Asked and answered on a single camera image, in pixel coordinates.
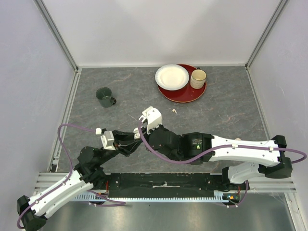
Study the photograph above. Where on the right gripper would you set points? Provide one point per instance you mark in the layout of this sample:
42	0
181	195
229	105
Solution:
161	127

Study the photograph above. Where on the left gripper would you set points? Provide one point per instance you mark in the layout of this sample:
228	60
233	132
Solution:
124	142

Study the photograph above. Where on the white charging case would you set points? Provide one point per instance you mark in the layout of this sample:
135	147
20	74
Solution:
136	133

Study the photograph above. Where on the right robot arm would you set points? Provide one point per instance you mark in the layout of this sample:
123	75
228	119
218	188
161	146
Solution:
257	158

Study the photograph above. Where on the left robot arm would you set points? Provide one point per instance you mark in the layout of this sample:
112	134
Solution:
86	175

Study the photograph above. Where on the dark green mug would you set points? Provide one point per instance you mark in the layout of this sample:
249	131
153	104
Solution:
105	98

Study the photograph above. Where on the red round tray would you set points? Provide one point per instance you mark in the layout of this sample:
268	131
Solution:
186	94

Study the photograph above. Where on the cream ceramic cup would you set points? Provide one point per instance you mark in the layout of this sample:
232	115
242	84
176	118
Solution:
198	78

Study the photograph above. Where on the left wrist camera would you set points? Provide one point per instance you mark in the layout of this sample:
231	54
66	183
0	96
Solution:
107	139

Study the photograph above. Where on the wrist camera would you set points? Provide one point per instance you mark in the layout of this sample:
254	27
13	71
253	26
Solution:
107	139
152	117

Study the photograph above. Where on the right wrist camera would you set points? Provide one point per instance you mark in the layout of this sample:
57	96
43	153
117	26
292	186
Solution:
152	117

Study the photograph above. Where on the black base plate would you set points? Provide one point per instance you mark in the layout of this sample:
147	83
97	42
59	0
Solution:
165	185

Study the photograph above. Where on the grey cable duct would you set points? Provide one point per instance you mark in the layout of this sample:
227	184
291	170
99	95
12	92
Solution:
218	197

